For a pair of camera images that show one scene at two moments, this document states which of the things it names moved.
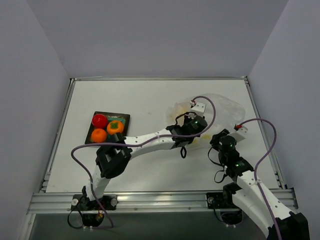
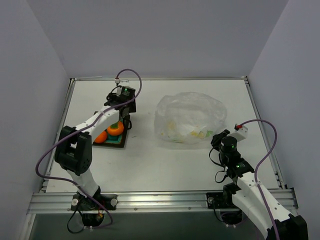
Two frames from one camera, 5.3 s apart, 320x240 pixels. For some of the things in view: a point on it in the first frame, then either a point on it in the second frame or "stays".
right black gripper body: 216,139 stays
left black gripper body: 189,119 -> 126,119
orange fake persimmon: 114,127 stays
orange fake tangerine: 98,135 stays
